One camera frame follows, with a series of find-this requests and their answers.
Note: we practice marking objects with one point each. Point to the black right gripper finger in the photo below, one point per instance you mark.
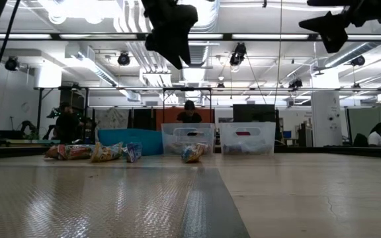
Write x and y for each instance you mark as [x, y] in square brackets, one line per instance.
[319, 19]
[321, 28]

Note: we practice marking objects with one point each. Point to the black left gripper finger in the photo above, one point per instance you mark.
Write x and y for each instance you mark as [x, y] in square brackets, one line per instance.
[184, 49]
[172, 53]

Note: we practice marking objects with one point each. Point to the teal plastic bin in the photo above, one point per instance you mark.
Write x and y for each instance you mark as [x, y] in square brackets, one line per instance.
[137, 140]

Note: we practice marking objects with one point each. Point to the multicolour granola bar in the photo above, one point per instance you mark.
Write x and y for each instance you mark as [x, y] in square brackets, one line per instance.
[174, 148]

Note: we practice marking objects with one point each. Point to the orange blue snack bag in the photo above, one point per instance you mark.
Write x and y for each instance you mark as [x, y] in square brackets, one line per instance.
[192, 153]

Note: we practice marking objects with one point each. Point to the grey blue granola bar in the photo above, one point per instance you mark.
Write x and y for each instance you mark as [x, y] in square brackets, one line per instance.
[132, 152]

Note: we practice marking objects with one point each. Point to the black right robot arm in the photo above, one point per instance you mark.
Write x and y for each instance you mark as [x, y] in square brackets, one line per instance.
[375, 11]

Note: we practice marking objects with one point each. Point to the red orange granola bar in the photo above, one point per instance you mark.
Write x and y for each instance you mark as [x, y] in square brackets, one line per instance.
[69, 152]

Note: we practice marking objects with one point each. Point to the black hanging spotlight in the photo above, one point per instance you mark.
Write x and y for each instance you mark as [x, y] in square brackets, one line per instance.
[357, 60]
[238, 54]
[295, 83]
[12, 63]
[123, 59]

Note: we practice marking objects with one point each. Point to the orange partition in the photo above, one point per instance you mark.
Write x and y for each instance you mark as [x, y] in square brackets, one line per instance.
[167, 115]

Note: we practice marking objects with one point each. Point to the person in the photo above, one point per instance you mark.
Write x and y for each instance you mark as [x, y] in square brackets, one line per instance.
[66, 127]
[379, 137]
[189, 115]

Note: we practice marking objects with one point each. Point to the clear plastic bin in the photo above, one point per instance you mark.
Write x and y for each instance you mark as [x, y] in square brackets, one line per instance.
[230, 132]
[170, 132]

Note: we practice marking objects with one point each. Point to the white square column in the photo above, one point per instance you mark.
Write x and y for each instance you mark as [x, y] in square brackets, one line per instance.
[326, 119]

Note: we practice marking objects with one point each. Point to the grey draped cover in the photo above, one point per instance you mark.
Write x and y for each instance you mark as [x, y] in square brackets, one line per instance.
[111, 120]

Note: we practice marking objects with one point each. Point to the grey green partition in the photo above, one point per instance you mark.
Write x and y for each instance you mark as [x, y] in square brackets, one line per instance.
[359, 122]

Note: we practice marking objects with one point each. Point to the large black screen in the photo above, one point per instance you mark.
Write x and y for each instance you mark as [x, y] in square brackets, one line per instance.
[253, 112]

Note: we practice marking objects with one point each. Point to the black office chair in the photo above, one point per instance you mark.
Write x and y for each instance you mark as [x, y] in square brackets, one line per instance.
[360, 140]

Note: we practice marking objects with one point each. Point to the yellow snack bag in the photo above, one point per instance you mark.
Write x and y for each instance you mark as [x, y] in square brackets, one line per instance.
[106, 152]

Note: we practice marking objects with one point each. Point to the grey-edged textured mat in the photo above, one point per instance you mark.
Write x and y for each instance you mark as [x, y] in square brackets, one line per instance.
[78, 205]

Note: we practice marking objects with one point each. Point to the silver ceiling duct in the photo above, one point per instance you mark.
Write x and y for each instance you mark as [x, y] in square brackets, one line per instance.
[200, 53]

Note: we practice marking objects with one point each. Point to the black background rig frame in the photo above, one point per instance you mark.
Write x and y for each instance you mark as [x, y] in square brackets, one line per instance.
[187, 89]

